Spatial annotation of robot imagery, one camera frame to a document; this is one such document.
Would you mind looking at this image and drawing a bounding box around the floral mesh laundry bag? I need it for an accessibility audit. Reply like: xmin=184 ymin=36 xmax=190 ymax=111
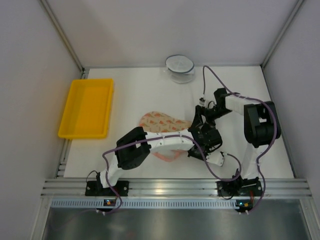
xmin=138 ymin=111 xmax=192 ymax=163

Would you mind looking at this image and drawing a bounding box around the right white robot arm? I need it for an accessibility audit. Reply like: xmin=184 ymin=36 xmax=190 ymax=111
xmin=187 ymin=88 xmax=281 ymax=179

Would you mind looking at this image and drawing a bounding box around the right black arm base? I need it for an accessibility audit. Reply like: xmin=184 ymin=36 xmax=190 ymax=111
xmin=217 ymin=177 xmax=263 ymax=200

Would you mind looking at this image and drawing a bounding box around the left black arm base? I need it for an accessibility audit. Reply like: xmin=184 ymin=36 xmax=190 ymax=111
xmin=84 ymin=179 xmax=129 ymax=197

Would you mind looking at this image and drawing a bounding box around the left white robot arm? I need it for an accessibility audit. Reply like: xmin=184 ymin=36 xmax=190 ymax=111
xmin=97 ymin=126 xmax=224 ymax=189

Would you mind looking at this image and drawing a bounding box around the yellow plastic tray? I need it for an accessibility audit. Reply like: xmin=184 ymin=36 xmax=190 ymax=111
xmin=58 ymin=78 xmax=114 ymax=140

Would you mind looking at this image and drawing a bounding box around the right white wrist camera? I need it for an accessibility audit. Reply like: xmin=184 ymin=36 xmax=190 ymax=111
xmin=198 ymin=95 xmax=210 ymax=109

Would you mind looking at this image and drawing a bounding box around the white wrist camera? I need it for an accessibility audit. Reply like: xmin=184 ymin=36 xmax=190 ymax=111
xmin=198 ymin=95 xmax=210 ymax=109
xmin=206 ymin=151 xmax=225 ymax=167

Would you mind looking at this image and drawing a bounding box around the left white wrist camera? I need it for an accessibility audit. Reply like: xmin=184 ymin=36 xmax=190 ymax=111
xmin=206 ymin=151 xmax=225 ymax=167

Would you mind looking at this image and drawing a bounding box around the slotted cable duct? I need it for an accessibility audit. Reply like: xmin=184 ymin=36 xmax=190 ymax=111
xmin=51 ymin=198 xmax=250 ymax=210

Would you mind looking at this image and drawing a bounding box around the aluminium mounting rail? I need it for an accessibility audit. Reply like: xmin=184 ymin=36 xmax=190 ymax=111
xmin=40 ymin=178 xmax=312 ymax=199

